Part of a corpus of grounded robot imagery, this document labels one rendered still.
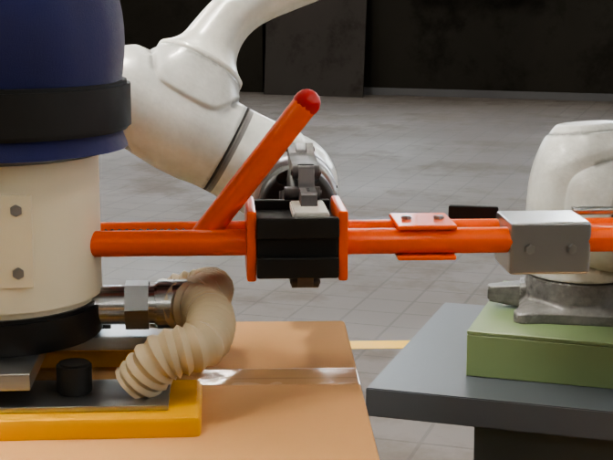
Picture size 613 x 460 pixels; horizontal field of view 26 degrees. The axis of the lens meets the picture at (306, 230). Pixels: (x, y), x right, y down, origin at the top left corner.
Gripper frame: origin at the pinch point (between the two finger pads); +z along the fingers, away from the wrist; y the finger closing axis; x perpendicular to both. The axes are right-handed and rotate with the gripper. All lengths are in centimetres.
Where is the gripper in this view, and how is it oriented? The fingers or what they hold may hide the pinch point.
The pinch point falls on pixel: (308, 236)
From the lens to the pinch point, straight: 114.0
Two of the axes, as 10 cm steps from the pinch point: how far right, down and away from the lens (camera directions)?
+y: 0.0, 9.8, 1.8
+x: -10.0, 0.1, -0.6
